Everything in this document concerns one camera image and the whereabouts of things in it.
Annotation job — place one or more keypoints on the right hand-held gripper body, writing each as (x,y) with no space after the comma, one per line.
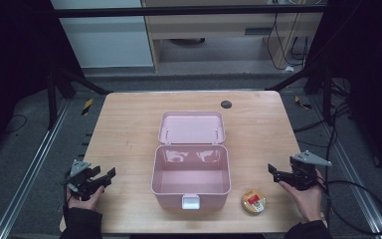
(303,174)

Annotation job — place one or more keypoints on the person's right hand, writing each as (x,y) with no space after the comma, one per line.
(306,202)

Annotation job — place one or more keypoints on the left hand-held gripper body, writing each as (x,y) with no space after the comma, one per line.
(81,184)

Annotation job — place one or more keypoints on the person's left hand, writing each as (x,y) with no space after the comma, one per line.
(85,202)

